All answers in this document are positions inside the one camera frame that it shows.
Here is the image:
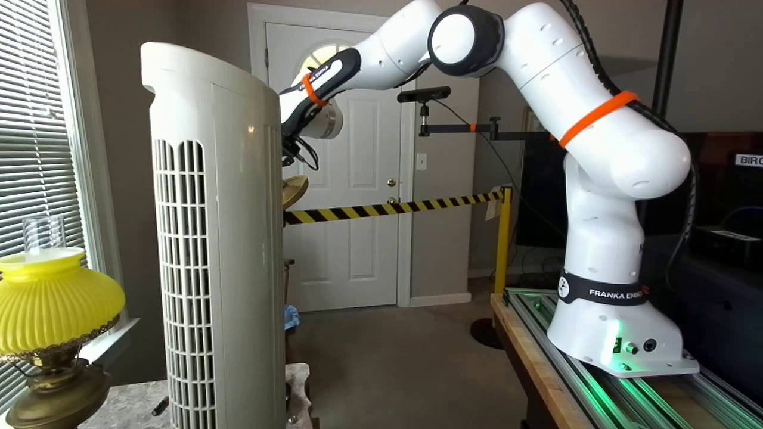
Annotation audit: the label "yellow barrier pole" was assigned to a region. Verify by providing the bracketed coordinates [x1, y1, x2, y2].
[491, 184, 517, 301]

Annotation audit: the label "white window blinds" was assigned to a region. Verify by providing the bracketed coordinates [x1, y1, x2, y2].
[0, 0, 88, 412]

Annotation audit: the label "white panel door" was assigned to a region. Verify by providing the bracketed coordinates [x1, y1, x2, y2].
[263, 22, 417, 315]

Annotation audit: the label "yellow black barrier tape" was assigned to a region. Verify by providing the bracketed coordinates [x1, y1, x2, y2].
[282, 187, 509, 228]

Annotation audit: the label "yellow glass oil lamp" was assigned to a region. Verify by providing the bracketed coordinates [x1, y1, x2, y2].
[0, 214, 130, 429]

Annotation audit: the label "black round barrier base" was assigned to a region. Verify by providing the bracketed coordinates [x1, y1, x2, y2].
[468, 315, 509, 350]

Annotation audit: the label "wooden robot mounting table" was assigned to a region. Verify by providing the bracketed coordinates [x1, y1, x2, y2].
[487, 286, 763, 429]

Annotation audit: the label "tan brimmed hat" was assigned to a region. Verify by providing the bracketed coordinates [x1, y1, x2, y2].
[282, 174, 312, 214]

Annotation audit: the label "light blue cloth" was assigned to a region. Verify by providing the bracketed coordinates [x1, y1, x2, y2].
[282, 304, 306, 336]

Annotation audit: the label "black vertical pole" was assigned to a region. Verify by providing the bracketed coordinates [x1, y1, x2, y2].
[648, 0, 688, 124]

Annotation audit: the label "black camera on stand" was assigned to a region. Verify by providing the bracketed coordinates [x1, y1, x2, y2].
[397, 84, 453, 107]

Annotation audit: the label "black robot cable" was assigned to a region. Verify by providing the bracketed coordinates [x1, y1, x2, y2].
[555, 0, 704, 276]

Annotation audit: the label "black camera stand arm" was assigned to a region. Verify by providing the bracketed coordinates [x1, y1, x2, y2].
[417, 101, 564, 147]

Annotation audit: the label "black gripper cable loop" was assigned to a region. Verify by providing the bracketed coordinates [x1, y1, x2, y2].
[279, 133, 322, 174]

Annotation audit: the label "white tower fan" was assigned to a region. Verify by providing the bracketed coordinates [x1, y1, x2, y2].
[138, 41, 289, 429]

